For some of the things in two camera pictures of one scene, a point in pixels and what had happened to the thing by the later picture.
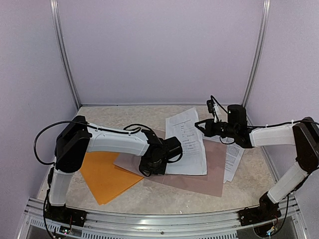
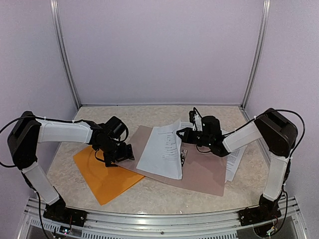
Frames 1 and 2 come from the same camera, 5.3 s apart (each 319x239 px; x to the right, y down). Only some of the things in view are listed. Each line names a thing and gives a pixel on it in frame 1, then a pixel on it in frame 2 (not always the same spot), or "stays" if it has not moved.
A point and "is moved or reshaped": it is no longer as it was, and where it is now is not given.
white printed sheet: [193, 160] is moved or reshaped
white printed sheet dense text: [234, 155] stays
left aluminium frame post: [56, 17] stays
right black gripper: [208, 131] → [186, 139]
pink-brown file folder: [212, 182] stays
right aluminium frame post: [264, 26] stays
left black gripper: [143, 169] → [126, 153]
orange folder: [106, 180] stays
